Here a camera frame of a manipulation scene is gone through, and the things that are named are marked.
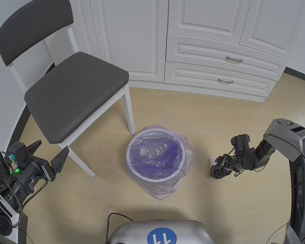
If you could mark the white trash bin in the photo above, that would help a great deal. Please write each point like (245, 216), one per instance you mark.
(131, 168)

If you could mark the white chair grey cushions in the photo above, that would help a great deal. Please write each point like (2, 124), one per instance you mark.
(33, 21)

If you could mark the white wardrobe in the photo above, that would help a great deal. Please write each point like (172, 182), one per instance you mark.
(205, 9)

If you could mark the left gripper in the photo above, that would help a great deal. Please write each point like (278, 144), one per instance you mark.
(33, 177)

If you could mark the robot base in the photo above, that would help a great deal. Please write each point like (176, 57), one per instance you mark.
(132, 234)

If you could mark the purple plastic bag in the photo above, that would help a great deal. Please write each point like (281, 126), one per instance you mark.
(165, 189)

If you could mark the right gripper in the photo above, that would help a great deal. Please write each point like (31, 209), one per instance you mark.
(227, 163)

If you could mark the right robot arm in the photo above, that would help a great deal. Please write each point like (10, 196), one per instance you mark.
(284, 141)

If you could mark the black plastic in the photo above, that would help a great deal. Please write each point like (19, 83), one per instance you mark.
(219, 174)

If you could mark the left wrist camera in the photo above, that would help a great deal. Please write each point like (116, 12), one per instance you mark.
(21, 152)

